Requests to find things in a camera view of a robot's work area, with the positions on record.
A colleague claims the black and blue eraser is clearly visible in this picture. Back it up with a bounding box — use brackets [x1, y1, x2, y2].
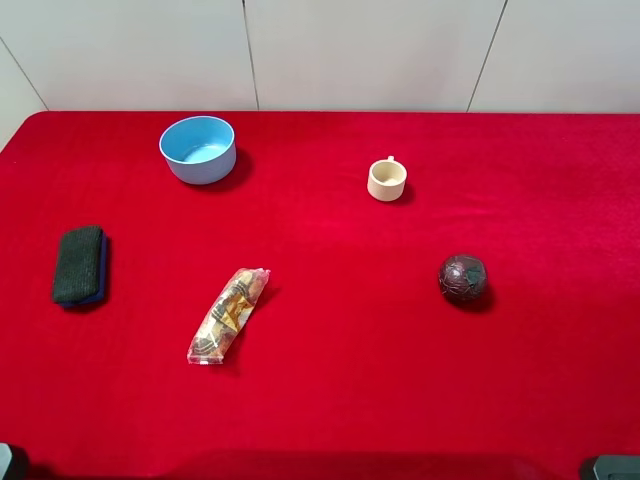
[52, 225, 108, 308]

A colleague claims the cream small cup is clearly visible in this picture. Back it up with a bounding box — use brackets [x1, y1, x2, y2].
[367, 156, 407, 202]

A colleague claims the clear wrapped snack packet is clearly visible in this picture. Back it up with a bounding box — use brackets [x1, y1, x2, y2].
[187, 268, 270, 365]

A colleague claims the dark maroon ball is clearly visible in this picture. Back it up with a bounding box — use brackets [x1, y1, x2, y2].
[438, 254, 489, 303]

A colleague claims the red tablecloth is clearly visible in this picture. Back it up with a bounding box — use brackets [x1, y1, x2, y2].
[1, 112, 639, 479]

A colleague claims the light blue bowl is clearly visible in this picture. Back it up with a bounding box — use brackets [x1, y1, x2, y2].
[159, 115, 236, 185]

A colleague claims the dark base right corner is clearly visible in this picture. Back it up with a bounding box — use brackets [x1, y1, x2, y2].
[579, 455, 640, 480]

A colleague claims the dark base corner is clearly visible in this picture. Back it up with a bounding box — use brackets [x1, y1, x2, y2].
[0, 443, 29, 480]
[579, 455, 640, 480]

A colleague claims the dark base left corner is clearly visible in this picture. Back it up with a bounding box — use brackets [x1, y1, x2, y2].
[0, 443, 29, 480]

